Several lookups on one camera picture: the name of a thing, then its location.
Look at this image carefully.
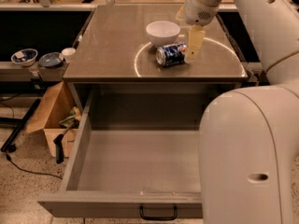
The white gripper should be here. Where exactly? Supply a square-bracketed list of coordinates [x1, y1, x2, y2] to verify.
[176, 0, 220, 63]

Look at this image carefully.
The blue pepsi can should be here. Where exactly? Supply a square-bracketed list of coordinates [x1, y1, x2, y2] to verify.
[156, 42, 187, 67]

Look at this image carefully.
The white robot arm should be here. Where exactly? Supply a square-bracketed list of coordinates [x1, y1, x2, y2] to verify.
[179, 0, 299, 224]

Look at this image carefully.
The grey open top drawer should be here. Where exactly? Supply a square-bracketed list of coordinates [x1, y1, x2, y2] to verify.
[38, 90, 208, 218]

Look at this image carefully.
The white ceramic bowl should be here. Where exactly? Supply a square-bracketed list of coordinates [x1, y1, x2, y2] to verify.
[146, 21, 180, 47]

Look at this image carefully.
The grey cabinet with countertop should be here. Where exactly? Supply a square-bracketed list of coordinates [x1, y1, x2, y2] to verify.
[64, 4, 247, 115]

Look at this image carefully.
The small white cup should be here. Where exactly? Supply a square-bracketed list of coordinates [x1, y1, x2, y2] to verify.
[62, 48, 76, 60]

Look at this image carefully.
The dark blue bowl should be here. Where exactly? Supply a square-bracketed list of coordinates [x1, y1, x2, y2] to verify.
[38, 52, 64, 68]

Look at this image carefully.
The open cardboard box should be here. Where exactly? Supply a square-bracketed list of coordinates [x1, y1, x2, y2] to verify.
[25, 82, 76, 157]

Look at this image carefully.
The black pole on floor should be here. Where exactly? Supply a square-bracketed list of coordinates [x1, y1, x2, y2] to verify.
[0, 99, 40, 152]

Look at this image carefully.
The black handled tool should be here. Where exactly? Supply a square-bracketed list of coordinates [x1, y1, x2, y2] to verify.
[53, 120, 77, 164]

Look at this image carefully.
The black drawer handle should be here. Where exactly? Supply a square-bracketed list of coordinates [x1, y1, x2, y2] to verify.
[139, 205, 178, 221]

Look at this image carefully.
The black floor cable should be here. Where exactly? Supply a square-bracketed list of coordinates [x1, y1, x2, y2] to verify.
[5, 152, 64, 180]

